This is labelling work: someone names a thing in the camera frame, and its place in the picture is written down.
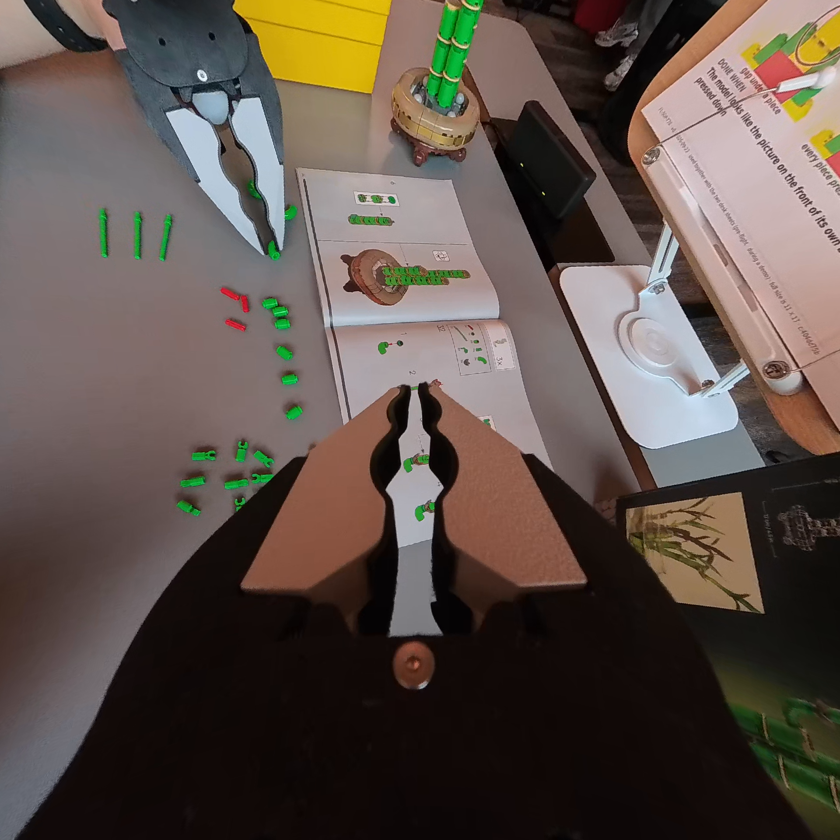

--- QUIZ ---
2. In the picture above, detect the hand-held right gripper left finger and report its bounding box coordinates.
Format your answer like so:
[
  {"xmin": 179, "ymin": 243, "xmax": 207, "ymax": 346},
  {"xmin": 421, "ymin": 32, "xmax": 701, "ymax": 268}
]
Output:
[{"xmin": 239, "ymin": 385, "xmax": 414, "ymax": 637}]

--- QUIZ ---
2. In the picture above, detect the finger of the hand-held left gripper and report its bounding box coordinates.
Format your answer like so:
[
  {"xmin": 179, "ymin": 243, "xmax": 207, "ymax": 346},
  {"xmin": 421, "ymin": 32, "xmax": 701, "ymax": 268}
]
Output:
[
  {"xmin": 164, "ymin": 105, "xmax": 275, "ymax": 257},
  {"xmin": 226, "ymin": 97, "xmax": 287, "ymax": 257}
]

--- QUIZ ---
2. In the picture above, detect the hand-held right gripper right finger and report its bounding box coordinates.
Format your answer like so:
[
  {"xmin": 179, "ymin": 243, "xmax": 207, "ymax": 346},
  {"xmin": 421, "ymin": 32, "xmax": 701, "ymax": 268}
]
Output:
[{"xmin": 418, "ymin": 382, "xmax": 589, "ymax": 637}]

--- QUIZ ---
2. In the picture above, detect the row of green round bricks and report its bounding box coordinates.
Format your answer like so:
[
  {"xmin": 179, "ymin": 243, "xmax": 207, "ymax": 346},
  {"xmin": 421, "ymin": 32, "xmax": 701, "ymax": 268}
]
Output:
[{"xmin": 261, "ymin": 297, "xmax": 304, "ymax": 421}]

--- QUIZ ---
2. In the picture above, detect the yellow box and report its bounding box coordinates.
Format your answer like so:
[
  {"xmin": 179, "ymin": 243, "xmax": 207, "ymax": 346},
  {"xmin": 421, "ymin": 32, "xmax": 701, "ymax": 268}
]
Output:
[{"xmin": 233, "ymin": 0, "xmax": 392, "ymax": 94}]

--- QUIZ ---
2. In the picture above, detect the lego bamboo pot model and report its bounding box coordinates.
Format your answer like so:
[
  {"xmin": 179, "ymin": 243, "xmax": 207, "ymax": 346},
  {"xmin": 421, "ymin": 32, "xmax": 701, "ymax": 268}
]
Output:
[{"xmin": 390, "ymin": 0, "xmax": 488, "ymax": 167}]

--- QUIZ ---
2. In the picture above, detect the white document stand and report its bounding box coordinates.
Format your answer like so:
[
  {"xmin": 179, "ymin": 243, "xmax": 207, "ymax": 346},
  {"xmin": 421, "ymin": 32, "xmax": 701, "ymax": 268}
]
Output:
[
  {"xmin": 558, "ymin": 220, "xmax": 752, "ymax": 450},
  {"xmin": 626, "ymin": 0, "xmax": 840, "ymax": 457}
]

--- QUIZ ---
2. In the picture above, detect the cluster of green clip pieces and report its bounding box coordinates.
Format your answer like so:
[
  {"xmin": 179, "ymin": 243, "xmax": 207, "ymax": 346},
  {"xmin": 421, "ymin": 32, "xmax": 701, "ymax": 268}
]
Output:
[{"xmin": 176, "ymin": 441, "xmax": 277, "ymax": 518}]

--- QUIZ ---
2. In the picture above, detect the printed instruction sheet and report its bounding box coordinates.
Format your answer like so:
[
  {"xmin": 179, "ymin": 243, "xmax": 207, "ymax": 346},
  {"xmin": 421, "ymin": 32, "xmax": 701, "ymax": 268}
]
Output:
[{"xmin": 640, "ymin": 0, "xmax": 840, "ymax": 395}]

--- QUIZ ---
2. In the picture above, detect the red fabric object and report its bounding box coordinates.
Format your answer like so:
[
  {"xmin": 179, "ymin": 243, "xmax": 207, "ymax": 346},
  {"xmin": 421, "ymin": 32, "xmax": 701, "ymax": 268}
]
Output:
[{"xmin": 574, "ymin": 0, "xmax": 627, "ymax": 30}]

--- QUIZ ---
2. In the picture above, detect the black lego set box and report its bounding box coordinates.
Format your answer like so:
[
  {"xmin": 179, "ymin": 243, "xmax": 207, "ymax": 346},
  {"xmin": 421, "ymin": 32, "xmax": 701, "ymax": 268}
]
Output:
[{"xmin": 613, "ymin": 453, "xmax": 840, "ymax": 840}]

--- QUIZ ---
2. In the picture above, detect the person's left forearm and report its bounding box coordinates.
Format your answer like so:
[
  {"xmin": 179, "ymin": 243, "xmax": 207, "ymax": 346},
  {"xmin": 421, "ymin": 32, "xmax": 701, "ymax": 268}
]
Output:
[{"xmin": 0, "ymin": 0, "xmax": 129, "ymax": 70}]

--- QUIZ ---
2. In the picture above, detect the open lego instruction booklet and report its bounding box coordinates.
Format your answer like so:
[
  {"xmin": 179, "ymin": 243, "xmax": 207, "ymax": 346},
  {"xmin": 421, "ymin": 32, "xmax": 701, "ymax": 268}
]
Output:
[{"xmin": 295, "ymin": 167, "xmax": 555, "ymax": 549}]

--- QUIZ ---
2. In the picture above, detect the black box with green lights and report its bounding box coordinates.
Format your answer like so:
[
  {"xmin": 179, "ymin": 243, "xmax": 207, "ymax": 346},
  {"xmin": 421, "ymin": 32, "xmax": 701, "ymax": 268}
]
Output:
[{"xmin": 489, "ymin": 100, "xmax": 616, "ymax": 266}]

